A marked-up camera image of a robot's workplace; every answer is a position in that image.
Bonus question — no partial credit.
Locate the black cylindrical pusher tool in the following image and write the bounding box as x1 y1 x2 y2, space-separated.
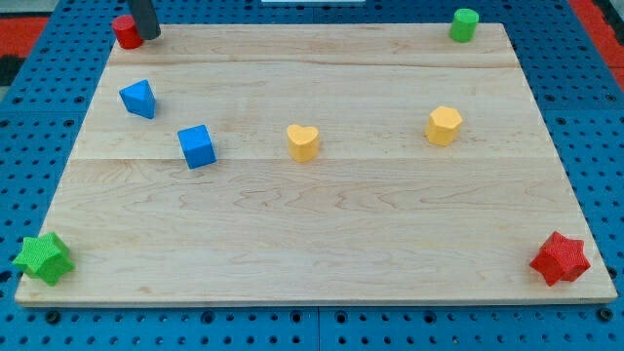
128 0 161 40

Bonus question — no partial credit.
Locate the yellow heart block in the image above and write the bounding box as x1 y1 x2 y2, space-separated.
287 124 320 163

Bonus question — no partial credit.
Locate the yellow hexagon block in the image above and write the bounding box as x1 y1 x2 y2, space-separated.
425 106 463 146

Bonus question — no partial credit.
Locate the green star block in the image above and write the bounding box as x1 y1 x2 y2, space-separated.
12 232 75 286

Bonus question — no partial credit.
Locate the wooden board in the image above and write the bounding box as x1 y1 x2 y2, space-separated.
15 23 617 307

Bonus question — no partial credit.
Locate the red cylinder block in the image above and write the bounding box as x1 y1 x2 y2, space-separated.
111 15 143 50

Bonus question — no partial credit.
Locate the green cylinder block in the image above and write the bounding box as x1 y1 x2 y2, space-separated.
448 8 480 43

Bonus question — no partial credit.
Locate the blue cube block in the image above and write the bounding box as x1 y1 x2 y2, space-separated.
177 125 216 169

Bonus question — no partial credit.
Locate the red star block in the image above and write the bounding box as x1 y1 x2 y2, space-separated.
529 231 591 287

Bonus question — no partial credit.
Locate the blue triangle block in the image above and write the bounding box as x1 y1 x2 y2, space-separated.
119 80 156 119

